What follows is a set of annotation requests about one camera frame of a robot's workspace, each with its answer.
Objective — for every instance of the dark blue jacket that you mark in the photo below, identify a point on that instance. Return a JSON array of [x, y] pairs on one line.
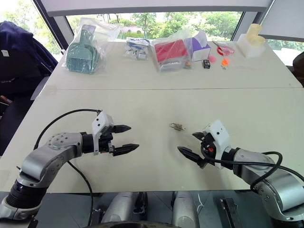
[[19, 57]]

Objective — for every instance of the bag of small blue-white packets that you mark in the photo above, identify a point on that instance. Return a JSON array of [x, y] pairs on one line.
[[137, 48]]

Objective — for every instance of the silver rounded robot leg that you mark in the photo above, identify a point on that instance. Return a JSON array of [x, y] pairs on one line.
[[120, 206], [184, 209]]

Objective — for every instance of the teal dustpan in plastic bag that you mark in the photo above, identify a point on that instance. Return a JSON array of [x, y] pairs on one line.
[[82, 53]]

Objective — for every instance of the pink small object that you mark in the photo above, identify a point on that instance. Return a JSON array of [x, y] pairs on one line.
[[212, 58]]

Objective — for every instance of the red scissors in clear bag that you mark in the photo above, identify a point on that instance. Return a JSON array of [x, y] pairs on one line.
[[224, 49]]

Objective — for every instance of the orange small object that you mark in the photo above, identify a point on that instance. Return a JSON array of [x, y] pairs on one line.
[[225, 62]]

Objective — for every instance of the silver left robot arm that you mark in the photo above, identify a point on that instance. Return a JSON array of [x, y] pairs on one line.
[[47, 161]]

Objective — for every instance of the dark brown rounded object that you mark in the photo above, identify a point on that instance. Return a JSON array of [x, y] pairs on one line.
[[298, 66]]

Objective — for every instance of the small black box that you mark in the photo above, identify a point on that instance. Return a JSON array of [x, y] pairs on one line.
[[206, 63]]

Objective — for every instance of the small beige toy figure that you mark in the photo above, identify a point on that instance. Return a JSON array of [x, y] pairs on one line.
[[188, 64]]

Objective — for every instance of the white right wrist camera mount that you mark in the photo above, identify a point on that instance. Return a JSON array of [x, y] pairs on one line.
[[219, 136]]

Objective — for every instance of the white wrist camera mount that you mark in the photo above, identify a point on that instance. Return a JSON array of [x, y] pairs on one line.
[[219, 136], [101, 121]]

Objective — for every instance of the black flat bar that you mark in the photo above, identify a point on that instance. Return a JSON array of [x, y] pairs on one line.
[[230, 212]]

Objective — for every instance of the small brass padlock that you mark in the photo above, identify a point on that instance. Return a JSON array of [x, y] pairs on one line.
[[176, 126]]

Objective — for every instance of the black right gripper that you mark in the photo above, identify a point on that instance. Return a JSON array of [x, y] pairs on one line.
[[208, 148]]

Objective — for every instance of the black office chair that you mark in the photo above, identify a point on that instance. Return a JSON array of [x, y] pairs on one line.
[[16, 104]]

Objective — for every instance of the purple and white box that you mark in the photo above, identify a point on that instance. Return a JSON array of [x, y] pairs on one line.
[[199, 48]]

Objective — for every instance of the white foam block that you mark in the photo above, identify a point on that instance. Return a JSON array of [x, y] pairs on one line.
[[251, 48]]

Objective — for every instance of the yellowish translucent container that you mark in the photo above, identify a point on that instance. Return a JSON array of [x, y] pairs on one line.
[[255, 33]]

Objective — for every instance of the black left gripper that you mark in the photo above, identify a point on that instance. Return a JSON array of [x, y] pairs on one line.
[[105, 143]]

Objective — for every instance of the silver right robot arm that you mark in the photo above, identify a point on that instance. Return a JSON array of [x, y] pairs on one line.
[[273, 185]]

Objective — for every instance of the red box in plastic bag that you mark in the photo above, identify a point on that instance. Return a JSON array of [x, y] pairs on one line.
[[169, 53]]

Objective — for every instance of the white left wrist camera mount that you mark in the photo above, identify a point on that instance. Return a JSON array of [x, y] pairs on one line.
[[101, 121]]

